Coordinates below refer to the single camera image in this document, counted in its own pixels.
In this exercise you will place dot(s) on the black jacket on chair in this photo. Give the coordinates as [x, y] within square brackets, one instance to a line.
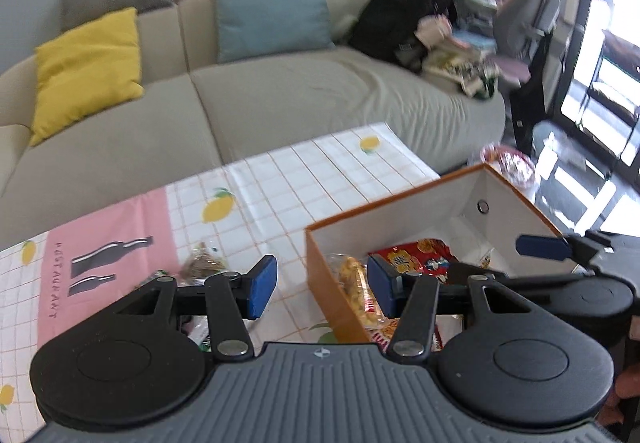
[527, 102]

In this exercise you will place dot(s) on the red fries snack bag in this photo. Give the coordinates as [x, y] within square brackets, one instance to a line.
[363, 319]

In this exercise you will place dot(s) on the yellow cushion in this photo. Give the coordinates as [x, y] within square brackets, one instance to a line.
[86, 70]

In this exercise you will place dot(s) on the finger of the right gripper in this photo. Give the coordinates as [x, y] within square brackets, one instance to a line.
[546, 247]

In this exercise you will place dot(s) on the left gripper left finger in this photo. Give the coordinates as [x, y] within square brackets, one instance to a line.
[228, 300]

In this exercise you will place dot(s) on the grey desk chair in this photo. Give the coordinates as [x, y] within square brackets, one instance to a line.
[518, 27]

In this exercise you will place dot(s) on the stack of books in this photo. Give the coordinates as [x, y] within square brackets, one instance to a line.
[474, 45]

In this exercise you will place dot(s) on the dark green snack packet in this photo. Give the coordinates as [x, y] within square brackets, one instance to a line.
[155, 278]

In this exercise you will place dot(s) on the orange cardboard box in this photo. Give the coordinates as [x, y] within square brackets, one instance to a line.
[473, 216]

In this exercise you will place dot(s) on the red foil snack bag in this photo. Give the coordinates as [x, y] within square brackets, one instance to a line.
[429, 256]

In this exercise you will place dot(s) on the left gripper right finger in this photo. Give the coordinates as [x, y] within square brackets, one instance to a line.
[416, 300]

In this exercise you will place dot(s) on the printed tote bag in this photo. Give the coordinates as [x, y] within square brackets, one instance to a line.
[476, 79]

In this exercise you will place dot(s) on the teal cushion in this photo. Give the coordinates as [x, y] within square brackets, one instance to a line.
[251, 28]

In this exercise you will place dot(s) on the beige sofa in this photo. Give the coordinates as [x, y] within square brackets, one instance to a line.
[197, 113]

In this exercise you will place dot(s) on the silver spicy strips packet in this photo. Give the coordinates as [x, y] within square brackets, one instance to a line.
[197, 330]

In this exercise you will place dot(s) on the pink white patterned tablecloth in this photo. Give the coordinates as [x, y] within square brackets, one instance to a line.
[238, 212]

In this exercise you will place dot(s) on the black backpack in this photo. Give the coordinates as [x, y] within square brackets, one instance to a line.
[386, 30]

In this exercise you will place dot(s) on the pink trash bin bag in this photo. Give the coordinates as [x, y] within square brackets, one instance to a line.
[515, 166]

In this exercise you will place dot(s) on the brown nuts clear packet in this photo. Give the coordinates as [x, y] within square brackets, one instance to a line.
[203, 262]

